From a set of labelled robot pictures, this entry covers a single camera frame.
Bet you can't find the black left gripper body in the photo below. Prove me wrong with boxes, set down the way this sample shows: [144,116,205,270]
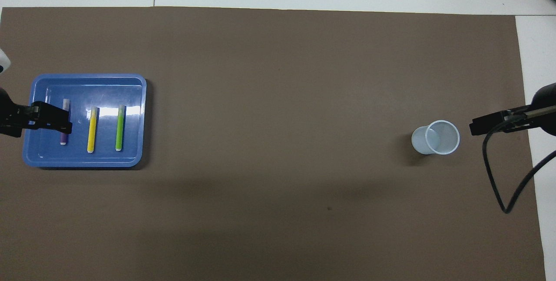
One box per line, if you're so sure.
[0,88,33,138]

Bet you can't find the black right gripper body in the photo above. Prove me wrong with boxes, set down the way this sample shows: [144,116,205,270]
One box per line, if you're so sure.
[528,83,556,136]

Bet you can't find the purple pen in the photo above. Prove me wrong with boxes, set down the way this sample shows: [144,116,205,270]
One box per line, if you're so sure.
[60,99,71,145]

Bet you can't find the yellow pen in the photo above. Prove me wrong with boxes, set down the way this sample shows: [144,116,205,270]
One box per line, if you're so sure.
[87,106,100,153]

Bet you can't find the green pen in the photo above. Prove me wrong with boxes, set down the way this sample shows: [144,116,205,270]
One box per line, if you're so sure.
[115,105,126,152]

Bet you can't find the translucent plastic cup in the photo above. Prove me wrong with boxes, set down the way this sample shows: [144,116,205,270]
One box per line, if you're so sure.
[411,120,460,155]

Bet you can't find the blue plastic tray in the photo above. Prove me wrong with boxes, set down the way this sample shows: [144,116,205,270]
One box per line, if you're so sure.
[23,73,147,168]

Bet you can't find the brown table mat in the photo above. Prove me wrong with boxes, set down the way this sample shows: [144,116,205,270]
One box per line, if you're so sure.
[0,7,547,281]

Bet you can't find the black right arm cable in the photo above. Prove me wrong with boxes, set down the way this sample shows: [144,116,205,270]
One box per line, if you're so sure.
[482,105,556,215]

